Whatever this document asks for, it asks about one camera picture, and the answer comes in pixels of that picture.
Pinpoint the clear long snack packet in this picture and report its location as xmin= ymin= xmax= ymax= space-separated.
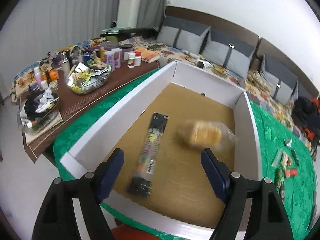
xmin=271 ymin=148 xmax=283 ymax=168

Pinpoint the silver foil snack packet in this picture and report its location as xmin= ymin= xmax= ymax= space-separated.
xmin=284 ymin=138 xmax=292 ymax=148

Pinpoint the brown side table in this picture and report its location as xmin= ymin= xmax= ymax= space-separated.
xmin=21 ymin=60 xmax=161 ymax=164

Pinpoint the glass bowl with sundries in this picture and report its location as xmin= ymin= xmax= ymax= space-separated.
xmin=17 ymin=88 xmax=59 ymax=133

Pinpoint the small brown snack packet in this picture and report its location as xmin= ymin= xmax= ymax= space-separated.
xmin=287 ymin=157 xmax=292 ymax=166

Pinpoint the beige folded cloth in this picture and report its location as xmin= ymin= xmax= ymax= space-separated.
xmin=247 ymin=70 xmax=271 ymax=94

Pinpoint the grey cushion middle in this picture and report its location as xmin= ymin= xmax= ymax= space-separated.
xmin=202 ymin=28 xmax=255 ymax=79

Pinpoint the red cap bottle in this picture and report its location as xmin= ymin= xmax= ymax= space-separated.
xmin=135 ymin=51 xmax=142 ymax=67

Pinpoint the grey cushion left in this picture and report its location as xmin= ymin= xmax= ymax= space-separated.
xmin=157 ymin=16 xmax=210 ymax=54

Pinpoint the dark chocolate bar wrapper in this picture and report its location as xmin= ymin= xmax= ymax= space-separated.
xmin=291 ymin=149 xmax=299 ymax=166

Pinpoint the long black candy packet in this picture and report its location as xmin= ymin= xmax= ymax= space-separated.
xmin=127 ymin=113 xmax=169 ymax=197

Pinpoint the green sausage snack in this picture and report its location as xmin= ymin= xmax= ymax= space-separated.
xmin=274 ymin=168 xmax=284 ymax=189

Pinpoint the brown sausage snack stick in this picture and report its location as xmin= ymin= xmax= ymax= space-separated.
xmin=279 ymin=181 xmax=285 ymax=203

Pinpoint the brown sofa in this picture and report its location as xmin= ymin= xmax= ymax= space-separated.
xmin=117 ymin=5 xmax=320 ymax=100

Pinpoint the bread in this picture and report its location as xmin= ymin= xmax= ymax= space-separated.
xmin=177 ymin=120 xmax=237 ymax=152

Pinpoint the grey curtain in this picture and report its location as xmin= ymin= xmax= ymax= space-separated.
xmin=1 ymin=0 xmax=166 ymax=70

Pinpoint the glass bowl with packets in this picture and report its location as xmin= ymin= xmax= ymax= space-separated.
xmin=66 ymin=63 xmax=111 ymax=95

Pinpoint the red snack packet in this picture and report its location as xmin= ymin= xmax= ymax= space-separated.
xmin=284 ymin=168 xmax=298 ymax=179

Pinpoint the small beige snack packet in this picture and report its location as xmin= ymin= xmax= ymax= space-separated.
xmin=280 ymin=152 xmax=289 ymax=169

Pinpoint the white medicine bottle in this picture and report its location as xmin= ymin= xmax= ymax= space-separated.
xmin=127 ymin=52 xmax=136 ymax=68

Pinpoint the grey cushion right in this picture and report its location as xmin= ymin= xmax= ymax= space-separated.
xmin=260 ymin=54 xmax=298 ymax=105

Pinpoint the white cardboard box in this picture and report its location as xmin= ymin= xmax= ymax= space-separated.
xmin=60 ymin=62 xmax=263 ymax=239

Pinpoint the black and orange clothes pile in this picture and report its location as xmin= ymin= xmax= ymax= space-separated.
xmin=291 ymin=96 xmax=319 ymax=150

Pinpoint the green floral tablecloth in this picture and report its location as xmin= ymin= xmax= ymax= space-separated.
xmin=53 ymin=70 xmax=316 ymax=239

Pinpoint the purple white canister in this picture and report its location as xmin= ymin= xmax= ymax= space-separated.
xmin=104 ymin=50 xmax=115 ymax=72

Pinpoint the orange book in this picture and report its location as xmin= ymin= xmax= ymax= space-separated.
xmin=135 ymin=47 xmax=160 ymax=63

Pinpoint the pink white canister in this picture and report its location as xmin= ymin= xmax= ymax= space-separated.
xmin=112 ymin=48 xmax=122 ymax=68

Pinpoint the grey cushion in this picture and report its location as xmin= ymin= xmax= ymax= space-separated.
xmin=202 ymin=28 xmax=255 ymax=79
xmin=157 ymin=16 xmax=210 ymax=54
xmin=260 ymin=54 xmax=298 ymax=105

